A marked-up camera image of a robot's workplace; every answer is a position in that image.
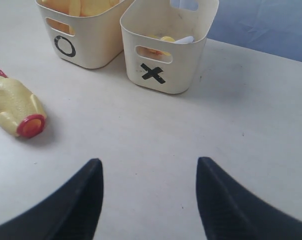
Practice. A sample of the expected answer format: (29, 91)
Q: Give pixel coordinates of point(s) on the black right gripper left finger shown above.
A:
(70, 213)

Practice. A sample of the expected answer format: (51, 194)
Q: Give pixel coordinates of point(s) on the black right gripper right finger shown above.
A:
(229, 211)

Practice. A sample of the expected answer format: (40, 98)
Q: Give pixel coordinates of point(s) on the headless yellow rubber chicken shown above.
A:
(21, 112)

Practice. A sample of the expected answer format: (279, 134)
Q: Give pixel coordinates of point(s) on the detached yellow chicken head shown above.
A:
(182, 41)

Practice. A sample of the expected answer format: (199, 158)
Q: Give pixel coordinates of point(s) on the large yellow rubber chicken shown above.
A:
(69, 7)

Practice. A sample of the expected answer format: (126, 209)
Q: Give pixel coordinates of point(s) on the yellow rubber chicken with head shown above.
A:
(95, 7)

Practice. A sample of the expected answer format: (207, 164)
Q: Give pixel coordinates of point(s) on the cream bin marked O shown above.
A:
(90, 42)

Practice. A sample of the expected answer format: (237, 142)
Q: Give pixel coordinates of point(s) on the cream bin marked X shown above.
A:
(168, 74)

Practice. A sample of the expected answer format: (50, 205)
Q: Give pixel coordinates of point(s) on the grey backdrop curtain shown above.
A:
(269, 26)

